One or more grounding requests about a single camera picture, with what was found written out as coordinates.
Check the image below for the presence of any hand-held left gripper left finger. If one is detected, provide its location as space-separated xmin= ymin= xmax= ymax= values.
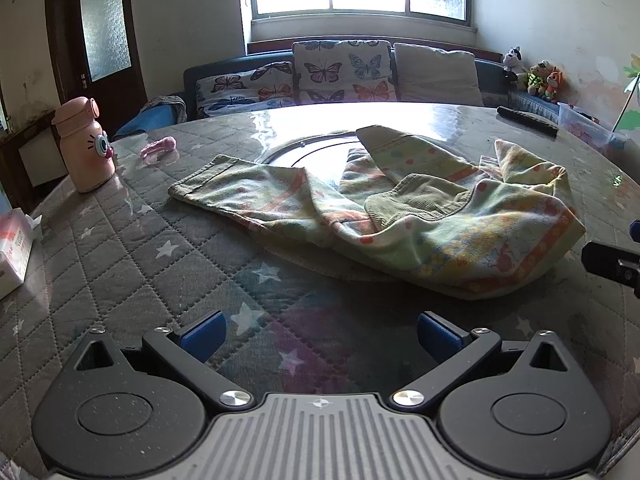
xmin=70 ymin=310 xmax=255 ymax=411

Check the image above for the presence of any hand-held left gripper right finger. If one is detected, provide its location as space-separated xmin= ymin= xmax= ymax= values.
xmin=391 ymin=311 xmax=572 ymax=411

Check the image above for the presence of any clear plastic storage box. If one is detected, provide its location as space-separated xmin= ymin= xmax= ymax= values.
xmin=557 ymin=102 xmax=631 ymax=155

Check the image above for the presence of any beige cushion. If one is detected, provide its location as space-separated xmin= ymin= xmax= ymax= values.
xmin=393 ymin=42 xmax=485 ymax=107

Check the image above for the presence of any orange plush toy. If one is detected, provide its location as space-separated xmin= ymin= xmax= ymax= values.
xmin=545 ymin=67 xmax=564 ymax=104

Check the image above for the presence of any small pink toy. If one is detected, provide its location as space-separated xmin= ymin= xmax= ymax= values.
xmin=140 ymin=136 xmax=179 ymax=162

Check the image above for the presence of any dark wooden door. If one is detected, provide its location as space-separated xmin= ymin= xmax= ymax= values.
xmin=44 ymin=0 xmax=149 ymax=128

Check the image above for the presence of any white tissue box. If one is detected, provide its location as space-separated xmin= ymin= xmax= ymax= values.
xmin=0 ymin=208 xmax=44 ymax=301

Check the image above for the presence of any blue blanket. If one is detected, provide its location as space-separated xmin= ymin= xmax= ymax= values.
xmin=112 ymin=94 xmax=188 ymax=142

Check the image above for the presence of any brown plush toy yellow vest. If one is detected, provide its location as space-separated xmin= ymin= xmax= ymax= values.
xmin=525 ymin=61 xmax=551 ymax=97

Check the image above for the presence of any black remote control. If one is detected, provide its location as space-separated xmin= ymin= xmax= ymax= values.
xmin=496 ymin=105 xmax=560 ymax=137

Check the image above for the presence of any black and white plush toy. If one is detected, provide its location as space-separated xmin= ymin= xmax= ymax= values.
xmin=501 ymin=46 xmax=524 ymax=87

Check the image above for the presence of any pink cartoon water bottle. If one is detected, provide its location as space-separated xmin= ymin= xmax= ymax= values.
xmin=52 ymin=97 xmax=117 ymax=194

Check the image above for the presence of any upright butterfly print cushion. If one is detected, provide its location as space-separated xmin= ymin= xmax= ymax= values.
xmin=292 ymin=39 xmax=398 ymax=106

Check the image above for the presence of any dark blue sofa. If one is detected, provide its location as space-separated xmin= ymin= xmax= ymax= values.
xmin=112 ymin=35 xmax=601 ymax=137

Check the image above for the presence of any dark wooden side table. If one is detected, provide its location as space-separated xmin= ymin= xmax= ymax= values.
xmin=0 ymin=110 xmax=69 ymax=217

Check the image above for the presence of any flat butterfly print cushion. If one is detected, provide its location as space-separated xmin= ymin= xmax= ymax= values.
xmin=195 ymin=61 xmax=301 ymax=121

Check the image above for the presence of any colourful paper pinwheel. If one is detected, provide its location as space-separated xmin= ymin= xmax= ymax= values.
xmin=612 ymin=52 xmax=640 ymax=134

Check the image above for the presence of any green patterned child's garment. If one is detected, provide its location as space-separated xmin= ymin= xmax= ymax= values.
xmin=168 ymin=125 xmax=587 ymax=301

